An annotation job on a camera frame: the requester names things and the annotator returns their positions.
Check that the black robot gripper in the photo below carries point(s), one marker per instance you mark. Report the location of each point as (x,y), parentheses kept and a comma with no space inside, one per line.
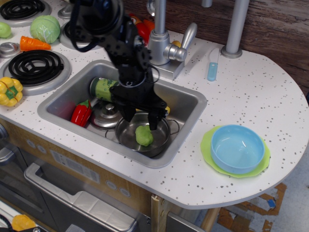
(136,91)

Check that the green toy broccoli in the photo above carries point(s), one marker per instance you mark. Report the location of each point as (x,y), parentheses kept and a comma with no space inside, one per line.
(144,136)

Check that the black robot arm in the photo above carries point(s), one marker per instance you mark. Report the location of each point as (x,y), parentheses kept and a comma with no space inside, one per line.
(104,23)

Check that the yellow toy squash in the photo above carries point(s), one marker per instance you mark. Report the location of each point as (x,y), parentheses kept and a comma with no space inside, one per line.
(167,110)

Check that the steel pot lid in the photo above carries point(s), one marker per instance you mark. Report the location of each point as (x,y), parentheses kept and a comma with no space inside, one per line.
(105,116)

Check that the green labelled toy can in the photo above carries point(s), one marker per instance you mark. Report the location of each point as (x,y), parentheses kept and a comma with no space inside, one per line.
(100,88)

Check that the red toy pepper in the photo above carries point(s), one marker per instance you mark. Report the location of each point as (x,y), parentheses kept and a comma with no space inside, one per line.
(81,113)

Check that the silver toy faucet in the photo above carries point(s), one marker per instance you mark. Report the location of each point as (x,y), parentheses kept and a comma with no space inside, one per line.
(168,58)

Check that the silver metal sink basin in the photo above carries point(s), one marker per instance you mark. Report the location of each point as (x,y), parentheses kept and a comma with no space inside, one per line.
(185,105)

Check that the green plastic plate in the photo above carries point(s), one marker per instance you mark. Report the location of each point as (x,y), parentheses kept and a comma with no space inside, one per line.
(205,147)

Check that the blue plastic bowl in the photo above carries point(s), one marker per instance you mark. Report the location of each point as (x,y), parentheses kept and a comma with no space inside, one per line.
(236,149)

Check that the black front stove burner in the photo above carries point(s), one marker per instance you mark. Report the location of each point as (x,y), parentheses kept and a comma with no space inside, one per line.
(38,71)

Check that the black rear right burner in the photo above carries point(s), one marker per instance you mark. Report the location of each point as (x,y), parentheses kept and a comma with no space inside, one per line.
(65,38)

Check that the silver rear stove knob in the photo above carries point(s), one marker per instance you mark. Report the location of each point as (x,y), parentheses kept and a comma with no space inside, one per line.
(65,12)

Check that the silver stove knob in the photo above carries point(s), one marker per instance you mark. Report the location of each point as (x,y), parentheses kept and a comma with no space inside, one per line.
(9,49)
(65,12)

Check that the green toy cabbage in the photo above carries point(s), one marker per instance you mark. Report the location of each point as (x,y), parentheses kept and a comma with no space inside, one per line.
(45,28)

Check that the yellow toy bell pepper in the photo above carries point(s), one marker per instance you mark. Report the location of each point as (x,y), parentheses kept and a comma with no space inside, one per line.
(10,91)

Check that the orange toy carrot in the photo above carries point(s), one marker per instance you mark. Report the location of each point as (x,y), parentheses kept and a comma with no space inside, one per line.
(29,44)

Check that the grey support pole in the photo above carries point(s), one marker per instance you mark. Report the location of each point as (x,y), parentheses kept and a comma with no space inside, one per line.
(232,48)

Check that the light green toy apple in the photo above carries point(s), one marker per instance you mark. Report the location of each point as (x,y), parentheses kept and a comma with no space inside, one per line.
(5,30)

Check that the yellow object bottom left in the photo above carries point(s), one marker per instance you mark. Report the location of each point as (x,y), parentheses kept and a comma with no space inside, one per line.
(22,222)

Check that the black rear left burner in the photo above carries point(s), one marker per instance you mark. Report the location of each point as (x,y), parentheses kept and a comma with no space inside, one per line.
(21,13)

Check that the steel pan with handles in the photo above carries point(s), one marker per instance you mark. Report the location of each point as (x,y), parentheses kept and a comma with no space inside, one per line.
(125,134)

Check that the blue handled toy knife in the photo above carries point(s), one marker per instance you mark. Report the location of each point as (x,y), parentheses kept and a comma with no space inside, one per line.
(213,64)

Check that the silver oven door handle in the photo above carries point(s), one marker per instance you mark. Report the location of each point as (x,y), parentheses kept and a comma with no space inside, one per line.
(81,211)

